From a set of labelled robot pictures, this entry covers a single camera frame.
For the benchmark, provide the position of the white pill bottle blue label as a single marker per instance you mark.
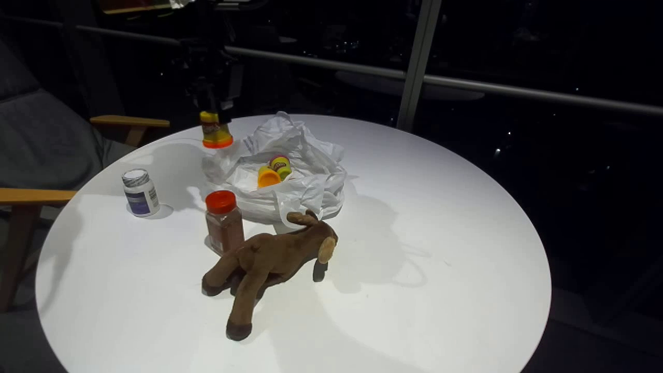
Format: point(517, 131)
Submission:
point(141, 194)

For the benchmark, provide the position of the brown plush moose toy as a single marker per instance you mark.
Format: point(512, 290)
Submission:
point(269, 263)

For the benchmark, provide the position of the white plastic bag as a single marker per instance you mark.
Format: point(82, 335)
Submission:
point(312, 179)

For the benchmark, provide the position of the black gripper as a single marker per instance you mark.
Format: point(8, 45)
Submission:
point(211, 74)

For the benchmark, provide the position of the grey window railing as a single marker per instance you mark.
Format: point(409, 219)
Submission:
point(525, 92)

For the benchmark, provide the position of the grey armchair wooden armrests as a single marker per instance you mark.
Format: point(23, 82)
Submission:
point(41, 138)

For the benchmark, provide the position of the brown spice bottle red cap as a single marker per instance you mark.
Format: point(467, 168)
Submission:
point(224, 225)

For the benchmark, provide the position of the grey window post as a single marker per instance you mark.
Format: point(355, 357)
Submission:
point(416, 63)

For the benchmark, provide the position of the yellow tub with orange lid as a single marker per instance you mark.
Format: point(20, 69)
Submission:
point(216, 135)

